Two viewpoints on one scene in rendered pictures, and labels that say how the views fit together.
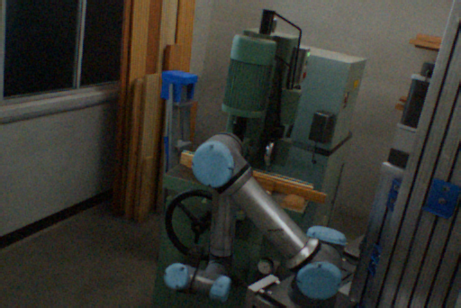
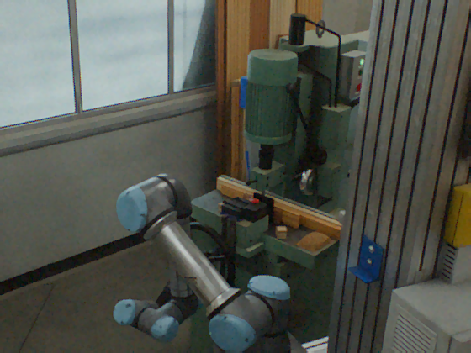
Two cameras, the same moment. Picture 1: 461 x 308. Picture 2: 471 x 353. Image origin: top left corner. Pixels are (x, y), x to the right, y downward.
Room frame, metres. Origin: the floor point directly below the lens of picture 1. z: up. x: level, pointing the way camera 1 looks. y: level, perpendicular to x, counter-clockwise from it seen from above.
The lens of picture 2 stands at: (-0.09, -0.87, 2.06)
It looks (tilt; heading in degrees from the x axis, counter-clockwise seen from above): 26 degrees down; 25
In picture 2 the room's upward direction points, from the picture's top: 2 degrees clockwise
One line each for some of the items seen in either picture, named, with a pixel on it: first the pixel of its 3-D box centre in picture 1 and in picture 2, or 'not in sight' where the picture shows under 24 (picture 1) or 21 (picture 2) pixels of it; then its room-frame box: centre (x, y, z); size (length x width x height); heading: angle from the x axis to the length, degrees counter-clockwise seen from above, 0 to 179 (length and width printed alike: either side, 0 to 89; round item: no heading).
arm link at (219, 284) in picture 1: (212, 283); (161, 322); (1.36, -0.01, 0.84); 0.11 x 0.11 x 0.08; 80
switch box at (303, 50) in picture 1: (298, 64); (351, 75); (2.40, -0.23, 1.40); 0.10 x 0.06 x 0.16; 165
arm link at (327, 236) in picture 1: (322, 250); (267, 302); (1.42, -0.32, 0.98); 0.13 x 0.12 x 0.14; 170
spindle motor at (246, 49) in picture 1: (248, 77); (270, 97); (2.13, -0.02, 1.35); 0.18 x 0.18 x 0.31
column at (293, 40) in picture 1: (257, 109); (309, 128); (2.41, -0.09, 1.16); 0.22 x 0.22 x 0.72; 75
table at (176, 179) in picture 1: (233, 194); (256, 229); (2.01, -0.04, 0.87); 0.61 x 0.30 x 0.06; 75
